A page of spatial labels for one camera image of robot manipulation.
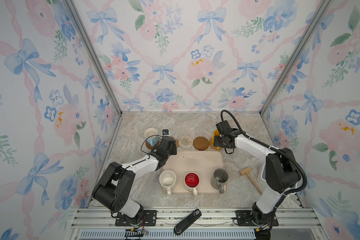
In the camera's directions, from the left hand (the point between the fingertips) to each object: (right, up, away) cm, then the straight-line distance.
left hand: (173, 142), depth 91 cm
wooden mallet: (+44, -16, -3) cm, 47 cm away
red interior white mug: (+11, -21, -8) cm, 25 cm away
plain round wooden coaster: (+18, -1, +9) cm, 21 cm away
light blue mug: (-14, +5, +4) cm, 15 cm away
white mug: (-3, -21, -6) cm, 22 cm away
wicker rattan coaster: (+23, -1, -4) cm, 24 cm away
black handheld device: (+7, -35, -23) cm, 42 cm away
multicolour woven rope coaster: (+8, -1, +11) cm, 14 cm away
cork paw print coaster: (+2, -1, +11) cm, 11 cm away
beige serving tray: (+19, -13, +3) cm, 23 cm away
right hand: (+29, 0, +3) cm, 29 cm away
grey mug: (+26, -20, -8) cm, 34 cm away
